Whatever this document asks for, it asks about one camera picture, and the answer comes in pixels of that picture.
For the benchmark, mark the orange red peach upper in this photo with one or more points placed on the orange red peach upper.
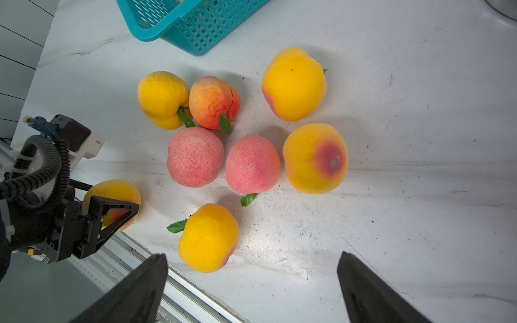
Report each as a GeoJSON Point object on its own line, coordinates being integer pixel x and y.
{"type": "Point", "coordinates": [214, 104]}

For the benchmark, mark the yellow peach top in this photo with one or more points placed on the yellow peach top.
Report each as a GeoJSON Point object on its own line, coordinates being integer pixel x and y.
{"type": "Point", "coordinates": [294, 85]}

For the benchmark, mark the pink peach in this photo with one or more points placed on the pink peach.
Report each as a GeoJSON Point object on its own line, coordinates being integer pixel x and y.
{"type": "Point", "coordinates": [253, 166]}
{"type": "Point", "coordinates": [195, 157]}

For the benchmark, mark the pink peach left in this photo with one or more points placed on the pink peach left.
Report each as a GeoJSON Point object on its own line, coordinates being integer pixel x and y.
{"type": "Point", "coordinates": [195, 157]}

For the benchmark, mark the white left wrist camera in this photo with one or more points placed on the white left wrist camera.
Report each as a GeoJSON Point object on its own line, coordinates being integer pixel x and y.
{"type": "Point", "coordinates": [83, 143]}

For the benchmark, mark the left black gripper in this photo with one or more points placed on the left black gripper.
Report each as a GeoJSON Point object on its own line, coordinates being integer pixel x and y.
{"type": "Point", "coordinates": [44, 226]}

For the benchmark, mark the yellow peach red spot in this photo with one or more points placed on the yellow peach red spot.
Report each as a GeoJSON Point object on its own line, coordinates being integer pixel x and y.
{"type": "Point", "coordinates": [316, 158]}

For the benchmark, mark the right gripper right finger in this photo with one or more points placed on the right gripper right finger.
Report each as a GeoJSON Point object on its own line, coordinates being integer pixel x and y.
{"type": "Point", "coordinates": [368, 299]}

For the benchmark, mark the pink peach right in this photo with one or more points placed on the pink peach right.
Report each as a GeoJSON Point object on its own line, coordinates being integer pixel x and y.
{"type": "Point", "coordinates": [253, 166]}

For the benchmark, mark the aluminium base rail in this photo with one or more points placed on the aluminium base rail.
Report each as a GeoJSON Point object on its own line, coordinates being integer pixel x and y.
{"type": "Point", "coordinates": [182, 300]}

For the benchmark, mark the teal plastic basket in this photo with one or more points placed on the teal plastic basket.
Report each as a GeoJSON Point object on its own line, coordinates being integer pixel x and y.
{"type": "Point", "coordinates": [192, 26]}

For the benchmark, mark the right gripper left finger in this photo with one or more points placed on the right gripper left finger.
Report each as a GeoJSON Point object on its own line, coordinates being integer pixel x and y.
{"type": "Point", "coordinates": [134, 299]}

